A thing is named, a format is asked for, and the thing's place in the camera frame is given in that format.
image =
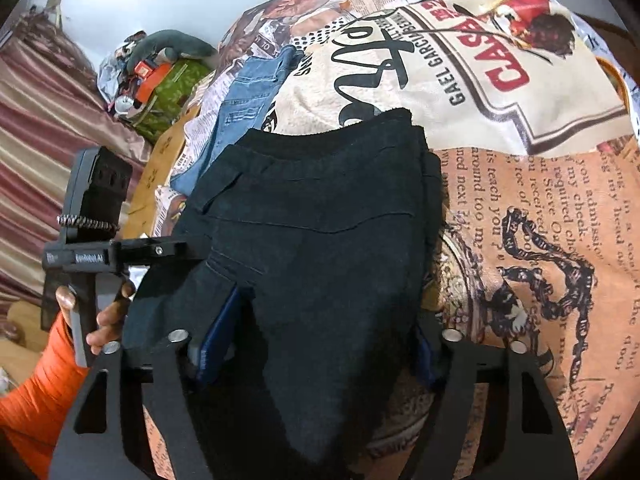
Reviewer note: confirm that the blue denim jeans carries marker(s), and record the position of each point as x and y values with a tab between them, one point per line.
245	95

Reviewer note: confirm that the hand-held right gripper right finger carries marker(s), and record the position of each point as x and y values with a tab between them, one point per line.
426	360

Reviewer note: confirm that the person's left forearm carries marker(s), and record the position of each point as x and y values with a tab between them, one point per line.
35	400

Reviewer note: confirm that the person's left hand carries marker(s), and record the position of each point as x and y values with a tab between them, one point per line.
112	320

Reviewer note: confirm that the striped pink curtain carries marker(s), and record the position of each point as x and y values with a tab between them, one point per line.
40	110

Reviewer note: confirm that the orange toy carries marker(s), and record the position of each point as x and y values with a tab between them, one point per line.
150	80

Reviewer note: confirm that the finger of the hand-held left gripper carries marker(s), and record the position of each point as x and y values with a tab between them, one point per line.
160	251

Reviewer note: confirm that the printed blanket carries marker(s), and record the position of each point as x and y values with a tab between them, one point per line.
525	210

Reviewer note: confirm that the black pants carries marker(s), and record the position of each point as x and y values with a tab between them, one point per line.
320	270

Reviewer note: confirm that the grey plush toy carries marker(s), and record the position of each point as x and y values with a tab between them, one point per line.
175	45

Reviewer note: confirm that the wooden board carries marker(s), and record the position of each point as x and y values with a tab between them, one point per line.
150	175

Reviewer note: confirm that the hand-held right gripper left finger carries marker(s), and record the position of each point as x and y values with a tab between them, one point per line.
215	340

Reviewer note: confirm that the green printed cloth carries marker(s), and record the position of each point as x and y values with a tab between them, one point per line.
175	95

